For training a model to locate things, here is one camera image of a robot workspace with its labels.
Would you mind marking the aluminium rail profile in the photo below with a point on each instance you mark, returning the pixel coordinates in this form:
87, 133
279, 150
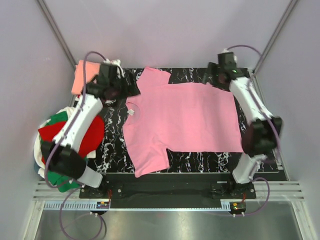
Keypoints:
278, 191

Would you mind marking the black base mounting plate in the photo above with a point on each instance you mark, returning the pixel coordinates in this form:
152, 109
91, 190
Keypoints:
215, 185

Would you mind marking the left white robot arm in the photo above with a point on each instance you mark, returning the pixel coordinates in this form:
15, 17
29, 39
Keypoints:
62, 153

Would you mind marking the red t shirt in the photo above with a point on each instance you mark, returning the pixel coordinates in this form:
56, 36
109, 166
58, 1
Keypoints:
92, 139

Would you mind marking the green t shirt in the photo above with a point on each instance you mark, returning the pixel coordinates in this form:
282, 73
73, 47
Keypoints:
55, 124

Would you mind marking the pink t shirt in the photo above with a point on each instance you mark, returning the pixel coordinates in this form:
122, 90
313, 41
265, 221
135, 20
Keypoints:
183, 117

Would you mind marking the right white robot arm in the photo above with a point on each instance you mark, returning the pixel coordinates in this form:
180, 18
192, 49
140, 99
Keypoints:
263, 128

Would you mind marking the slotted cable duct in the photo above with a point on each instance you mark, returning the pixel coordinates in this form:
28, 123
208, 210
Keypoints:
219, 206

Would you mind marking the right aluminium frame post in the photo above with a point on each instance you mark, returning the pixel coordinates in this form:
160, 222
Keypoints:
278, 29

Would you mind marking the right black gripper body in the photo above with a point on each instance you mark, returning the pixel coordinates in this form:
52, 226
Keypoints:
212, 69

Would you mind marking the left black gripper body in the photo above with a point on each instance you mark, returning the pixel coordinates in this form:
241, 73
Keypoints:
122, 90

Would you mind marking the folded peach t shirt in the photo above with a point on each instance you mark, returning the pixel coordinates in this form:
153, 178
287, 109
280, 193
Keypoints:
91, 69

